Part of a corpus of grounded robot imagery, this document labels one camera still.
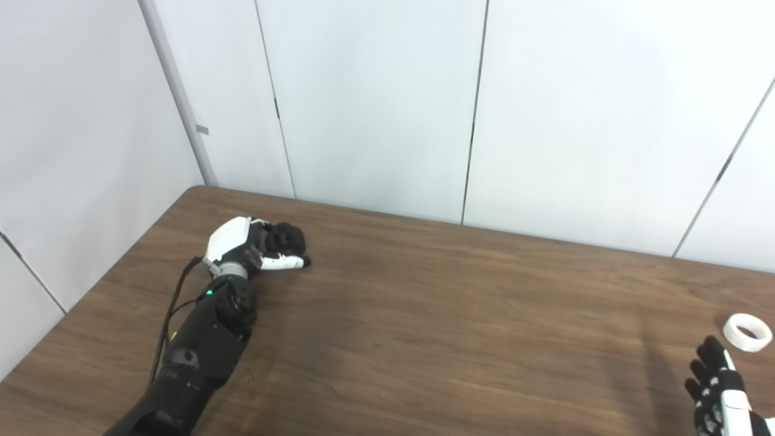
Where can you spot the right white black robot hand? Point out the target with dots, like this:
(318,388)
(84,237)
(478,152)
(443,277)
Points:
(723,393)

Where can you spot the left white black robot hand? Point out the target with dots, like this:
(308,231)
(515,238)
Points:
(233,239)

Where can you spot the round black part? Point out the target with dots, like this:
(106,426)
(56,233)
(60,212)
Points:
(289,237)

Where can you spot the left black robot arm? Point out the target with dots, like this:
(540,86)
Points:
(206,339)

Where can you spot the grey metal pole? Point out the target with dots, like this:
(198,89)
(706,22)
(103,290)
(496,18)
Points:
(181,103)

